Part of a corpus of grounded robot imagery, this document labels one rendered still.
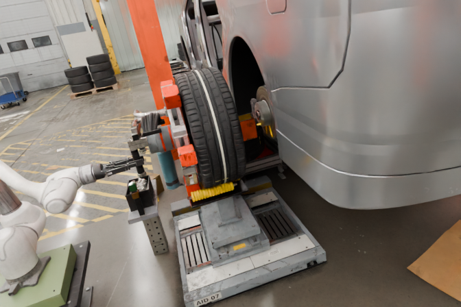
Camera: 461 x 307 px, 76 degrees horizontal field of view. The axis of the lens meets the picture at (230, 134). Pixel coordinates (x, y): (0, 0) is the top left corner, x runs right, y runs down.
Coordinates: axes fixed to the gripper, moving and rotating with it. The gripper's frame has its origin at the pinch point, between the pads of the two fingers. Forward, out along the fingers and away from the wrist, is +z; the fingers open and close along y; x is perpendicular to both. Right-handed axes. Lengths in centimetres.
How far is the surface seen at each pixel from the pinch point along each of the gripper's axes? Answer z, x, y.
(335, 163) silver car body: 67, 10, 69
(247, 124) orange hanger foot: 75, -18, -60
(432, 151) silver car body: 86, 16, 86
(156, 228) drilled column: -6, -62, -30
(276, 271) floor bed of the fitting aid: 56, -76, 23
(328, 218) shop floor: 109, -83, -11
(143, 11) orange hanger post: 22, 71, -60
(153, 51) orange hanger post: 22, 47, -60
